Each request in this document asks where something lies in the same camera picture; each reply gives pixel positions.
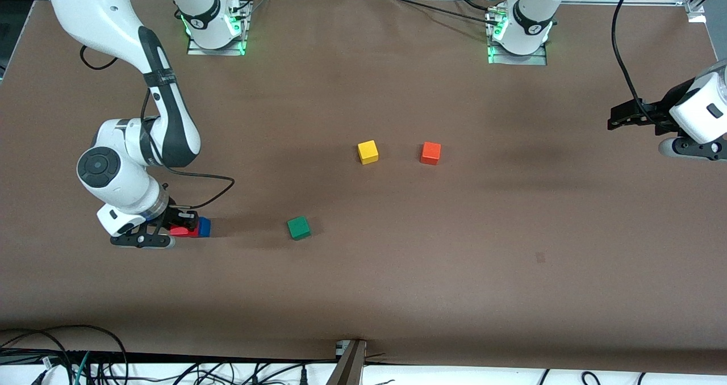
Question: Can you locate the grey metal post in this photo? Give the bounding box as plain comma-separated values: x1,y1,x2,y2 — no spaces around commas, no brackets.
325,340,367,385

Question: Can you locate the green cube block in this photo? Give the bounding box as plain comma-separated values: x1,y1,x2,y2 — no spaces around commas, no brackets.
286,215,312,241

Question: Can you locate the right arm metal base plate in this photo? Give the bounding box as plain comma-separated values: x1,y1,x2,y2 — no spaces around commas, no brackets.
186,2,249,56

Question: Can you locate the looping black cable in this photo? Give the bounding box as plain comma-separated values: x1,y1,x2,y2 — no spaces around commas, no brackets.
0,324,129,385

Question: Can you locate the aluminium table rail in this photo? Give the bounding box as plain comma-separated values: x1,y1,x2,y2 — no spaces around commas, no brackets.
559,0,691,6

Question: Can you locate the yellow cube block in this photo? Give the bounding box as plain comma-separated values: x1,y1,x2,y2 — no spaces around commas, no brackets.
357,140,379,166

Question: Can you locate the black base power cable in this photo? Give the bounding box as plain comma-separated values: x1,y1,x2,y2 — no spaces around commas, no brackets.
389,0,498,28

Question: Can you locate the red cube block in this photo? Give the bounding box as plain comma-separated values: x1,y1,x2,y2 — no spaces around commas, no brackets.
169,219,200,238

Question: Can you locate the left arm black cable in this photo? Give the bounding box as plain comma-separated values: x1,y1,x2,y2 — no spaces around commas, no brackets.
612,0,659,127

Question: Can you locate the green cable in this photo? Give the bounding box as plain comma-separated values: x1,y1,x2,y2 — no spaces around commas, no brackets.
73,351,91,385

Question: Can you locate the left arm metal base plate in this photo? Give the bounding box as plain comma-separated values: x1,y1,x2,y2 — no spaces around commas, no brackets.
487,37,549,66

